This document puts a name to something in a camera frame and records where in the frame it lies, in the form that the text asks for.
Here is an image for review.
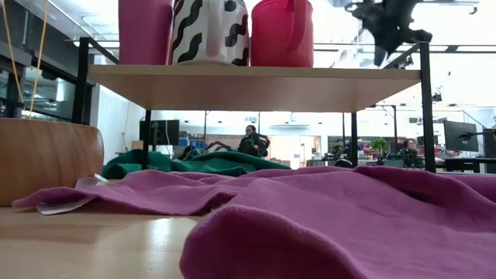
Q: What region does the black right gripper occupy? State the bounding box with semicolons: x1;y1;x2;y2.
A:
344;0;433;67

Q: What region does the red mug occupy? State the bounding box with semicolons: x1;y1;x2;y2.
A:
250;0;315;68

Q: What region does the black white wavy mug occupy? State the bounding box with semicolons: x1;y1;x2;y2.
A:
170;0;250;67

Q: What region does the tall pink cup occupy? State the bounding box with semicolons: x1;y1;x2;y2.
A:
118;0;175;66

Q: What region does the green potted plant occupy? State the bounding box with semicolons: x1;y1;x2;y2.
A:
370;138;389;158

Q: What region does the person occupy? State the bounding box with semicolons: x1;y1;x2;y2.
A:
236;124;271;158
398;138;425;168
177;145;201;160

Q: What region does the dark monitor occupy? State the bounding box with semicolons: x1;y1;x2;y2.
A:
443;119;481;153
139;119;181;146

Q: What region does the purple cloth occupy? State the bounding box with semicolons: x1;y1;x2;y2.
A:
11;165;496;279

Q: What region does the green cloth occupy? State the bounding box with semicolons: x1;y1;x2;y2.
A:
101;149;292;180

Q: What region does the wooden shelf black frame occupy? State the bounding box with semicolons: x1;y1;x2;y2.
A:
71;36;437;174

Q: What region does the yellow cable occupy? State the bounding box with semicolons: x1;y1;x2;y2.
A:
0;0;24;105
27;0;50;117

